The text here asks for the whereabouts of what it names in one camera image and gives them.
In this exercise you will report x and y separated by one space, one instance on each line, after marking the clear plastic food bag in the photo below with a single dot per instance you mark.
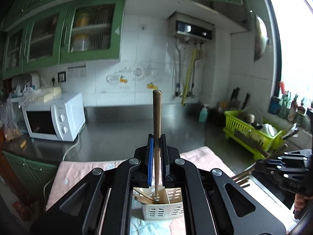
9 122

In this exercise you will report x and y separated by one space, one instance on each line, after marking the white bowl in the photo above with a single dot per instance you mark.
269 129

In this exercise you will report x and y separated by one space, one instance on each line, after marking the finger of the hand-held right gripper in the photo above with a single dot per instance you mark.
271 165

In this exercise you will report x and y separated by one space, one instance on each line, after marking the black wall socket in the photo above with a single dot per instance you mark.
62 76

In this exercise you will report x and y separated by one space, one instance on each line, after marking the teal dish soap bottle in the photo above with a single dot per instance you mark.
203 114

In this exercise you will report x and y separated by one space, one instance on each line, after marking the pale yellow wrapped pack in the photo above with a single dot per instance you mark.
50 93

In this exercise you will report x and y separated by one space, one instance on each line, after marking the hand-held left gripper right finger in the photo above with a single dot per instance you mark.
163 161

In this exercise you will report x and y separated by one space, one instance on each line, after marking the green base cabinet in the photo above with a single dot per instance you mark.
29 173

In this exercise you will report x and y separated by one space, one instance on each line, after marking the pink printed towel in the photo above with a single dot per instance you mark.
73 173

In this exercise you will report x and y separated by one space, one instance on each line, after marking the person's right hand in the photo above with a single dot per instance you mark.
299 206

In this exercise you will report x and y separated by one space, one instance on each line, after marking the white microwave oven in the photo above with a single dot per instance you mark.
56 120

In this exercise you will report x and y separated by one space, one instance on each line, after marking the row of bottles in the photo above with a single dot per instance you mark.
291 105

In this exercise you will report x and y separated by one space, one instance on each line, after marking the cream plastic utensil holder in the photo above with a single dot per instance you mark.
159 211

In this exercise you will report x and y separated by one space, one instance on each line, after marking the wooden chopstick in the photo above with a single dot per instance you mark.
157 115
144 200
143 195

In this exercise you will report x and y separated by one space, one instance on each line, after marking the wall-mounted water heater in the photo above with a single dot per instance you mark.
190 28

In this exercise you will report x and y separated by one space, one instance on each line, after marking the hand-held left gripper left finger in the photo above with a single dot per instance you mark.
151 161

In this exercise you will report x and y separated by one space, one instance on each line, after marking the green glass-door wall cabinets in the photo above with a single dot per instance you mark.
63 36

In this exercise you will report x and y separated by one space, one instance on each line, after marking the green plastic dish rack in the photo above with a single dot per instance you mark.
247 133

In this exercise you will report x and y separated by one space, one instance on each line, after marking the hanging metal wok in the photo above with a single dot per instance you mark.
260 38

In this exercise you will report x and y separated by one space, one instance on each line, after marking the fruit wall stickers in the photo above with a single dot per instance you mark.
122 78

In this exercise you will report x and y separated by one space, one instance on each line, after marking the set of wooden chopsticks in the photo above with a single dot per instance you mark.
240 177

